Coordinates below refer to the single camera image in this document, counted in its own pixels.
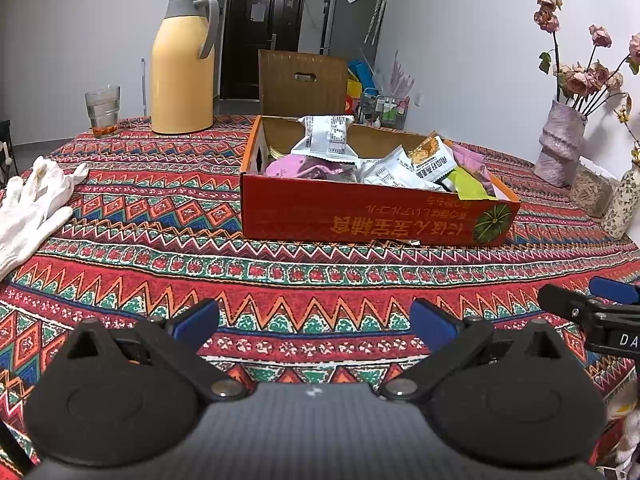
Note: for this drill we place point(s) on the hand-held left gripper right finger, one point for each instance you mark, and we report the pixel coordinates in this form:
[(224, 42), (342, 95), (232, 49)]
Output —
[(432, 322)]

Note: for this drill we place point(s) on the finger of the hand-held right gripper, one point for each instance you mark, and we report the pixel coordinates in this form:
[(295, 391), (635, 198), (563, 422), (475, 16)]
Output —
[(615, 290), (565, 300)]

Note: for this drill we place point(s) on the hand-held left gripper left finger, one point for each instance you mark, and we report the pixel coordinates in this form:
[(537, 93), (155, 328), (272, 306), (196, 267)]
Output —
[(195, 321)]

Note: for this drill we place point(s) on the red cardboard box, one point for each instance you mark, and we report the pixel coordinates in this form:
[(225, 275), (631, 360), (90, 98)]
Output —
[(350, 215)]

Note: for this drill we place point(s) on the white grey snack packet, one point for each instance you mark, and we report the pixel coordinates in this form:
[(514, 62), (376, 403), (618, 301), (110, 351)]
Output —
[(325, 137), (425, 186), (387, 170)]

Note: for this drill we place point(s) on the patterned tablecloth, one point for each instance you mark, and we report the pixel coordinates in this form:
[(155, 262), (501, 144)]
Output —
[(250, 270)]

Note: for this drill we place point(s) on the floral ceramic vase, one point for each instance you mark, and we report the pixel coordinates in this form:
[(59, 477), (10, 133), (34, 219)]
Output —
[(622, 205)]

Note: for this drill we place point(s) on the pink ceramic vase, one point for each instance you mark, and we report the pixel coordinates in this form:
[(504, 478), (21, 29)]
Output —
[(560, 145)]

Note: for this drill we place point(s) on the yellow flower stems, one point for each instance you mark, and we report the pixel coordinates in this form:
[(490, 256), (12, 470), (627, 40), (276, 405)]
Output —
[(627, 112)]

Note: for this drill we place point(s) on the white cotton glove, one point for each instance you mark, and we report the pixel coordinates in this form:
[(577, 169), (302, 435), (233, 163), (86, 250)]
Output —
[(50, 175), (25, 230)]

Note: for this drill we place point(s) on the dried rose bouquet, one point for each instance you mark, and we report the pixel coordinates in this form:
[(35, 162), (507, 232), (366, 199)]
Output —
[(582, 80)]

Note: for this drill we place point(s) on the glass cup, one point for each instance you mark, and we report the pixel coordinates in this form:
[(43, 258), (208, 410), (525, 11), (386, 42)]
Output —
[(102, 110)]

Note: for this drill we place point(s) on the red gift box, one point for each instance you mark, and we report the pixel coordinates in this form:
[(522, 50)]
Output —
[(352, 105)]

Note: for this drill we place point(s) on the yellow thermos jug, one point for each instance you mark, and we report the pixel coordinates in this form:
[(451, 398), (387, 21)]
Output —
[(180, 75)]

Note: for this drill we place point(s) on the yellow bag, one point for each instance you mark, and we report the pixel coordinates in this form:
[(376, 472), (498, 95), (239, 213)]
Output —
[(354, 87)]

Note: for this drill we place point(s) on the purple dried grass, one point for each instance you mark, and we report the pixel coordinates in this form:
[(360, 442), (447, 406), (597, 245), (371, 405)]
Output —
[(402, 75)]

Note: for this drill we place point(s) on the blue plastic item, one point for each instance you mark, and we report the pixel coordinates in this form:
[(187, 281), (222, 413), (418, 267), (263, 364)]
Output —
[(362, 75)]

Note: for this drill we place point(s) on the dark door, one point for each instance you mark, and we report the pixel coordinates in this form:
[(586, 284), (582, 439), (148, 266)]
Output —
[(240, 60)]

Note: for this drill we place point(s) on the black folding chair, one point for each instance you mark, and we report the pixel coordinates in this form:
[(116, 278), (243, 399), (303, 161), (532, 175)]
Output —
[(5, 135)]

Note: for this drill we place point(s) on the grey refrigerator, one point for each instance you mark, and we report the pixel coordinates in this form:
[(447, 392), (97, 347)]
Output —
[(345, 25)]

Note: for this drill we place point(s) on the white folded umbrella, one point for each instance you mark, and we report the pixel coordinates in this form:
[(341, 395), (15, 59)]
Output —
[(376, 12)]

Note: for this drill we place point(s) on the paper notice on door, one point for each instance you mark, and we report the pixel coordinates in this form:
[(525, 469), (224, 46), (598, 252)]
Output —
[(255, 11)]

